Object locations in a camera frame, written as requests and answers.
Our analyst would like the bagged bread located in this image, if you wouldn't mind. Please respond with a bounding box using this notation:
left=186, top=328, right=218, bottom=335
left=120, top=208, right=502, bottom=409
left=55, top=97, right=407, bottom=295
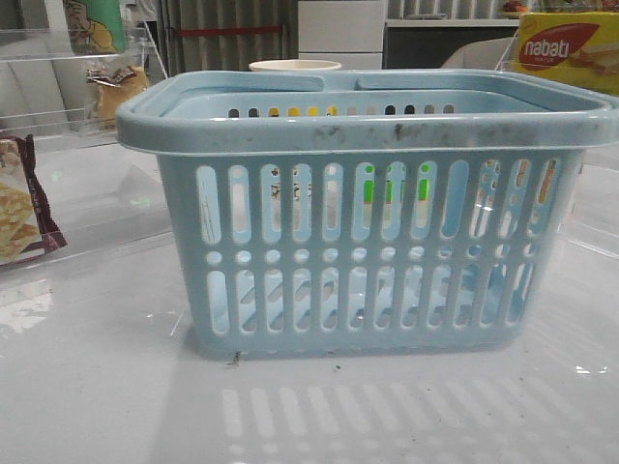
left=86, top=66, right=149, bottom=130

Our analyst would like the light blue plastic basket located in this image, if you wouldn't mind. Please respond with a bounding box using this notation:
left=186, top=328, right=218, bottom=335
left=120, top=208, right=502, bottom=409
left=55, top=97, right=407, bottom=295
left=116, top=70, right=618, bottom=358

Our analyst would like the yellow popcorn paper cup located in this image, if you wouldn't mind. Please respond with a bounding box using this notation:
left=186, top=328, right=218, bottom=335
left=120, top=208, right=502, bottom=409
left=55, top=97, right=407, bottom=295
left=249, top=59, right=342, bottom=72

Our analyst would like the white cabinet in background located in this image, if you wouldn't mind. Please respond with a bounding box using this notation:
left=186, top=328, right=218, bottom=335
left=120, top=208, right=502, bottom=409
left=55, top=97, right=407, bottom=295
left=297, top=1, right=387, bottom=70

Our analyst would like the clear acrylic display shelf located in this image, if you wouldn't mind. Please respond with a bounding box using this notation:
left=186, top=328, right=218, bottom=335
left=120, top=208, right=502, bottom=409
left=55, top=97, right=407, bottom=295
left=1, top=28, right=165, bottom=270

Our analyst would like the maroon almond cracker packet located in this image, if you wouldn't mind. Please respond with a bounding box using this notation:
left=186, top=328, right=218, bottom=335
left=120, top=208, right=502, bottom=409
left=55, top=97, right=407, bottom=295
left=1, top=135, right=67, bottom=267

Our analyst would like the green cartoon snack can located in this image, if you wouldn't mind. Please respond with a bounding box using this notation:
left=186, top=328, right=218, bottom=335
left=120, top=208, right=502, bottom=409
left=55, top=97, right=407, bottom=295
left=63, top=0, right=126, bottom=55

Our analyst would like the fruit bowl on counter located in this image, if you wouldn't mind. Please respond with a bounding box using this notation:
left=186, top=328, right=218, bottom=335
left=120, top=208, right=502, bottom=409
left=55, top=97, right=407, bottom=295
left=501, top=0, right=529, bottom=15

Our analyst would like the yellow nabati wafer box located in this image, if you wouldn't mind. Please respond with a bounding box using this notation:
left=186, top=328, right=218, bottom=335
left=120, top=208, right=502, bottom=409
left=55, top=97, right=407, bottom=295
left=510, top=12, right=618, bottom=96

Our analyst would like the clear acrylic stand right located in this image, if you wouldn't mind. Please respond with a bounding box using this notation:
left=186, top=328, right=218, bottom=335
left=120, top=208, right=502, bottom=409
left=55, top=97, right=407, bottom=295
left=492, top=28, right=619, bottom=262

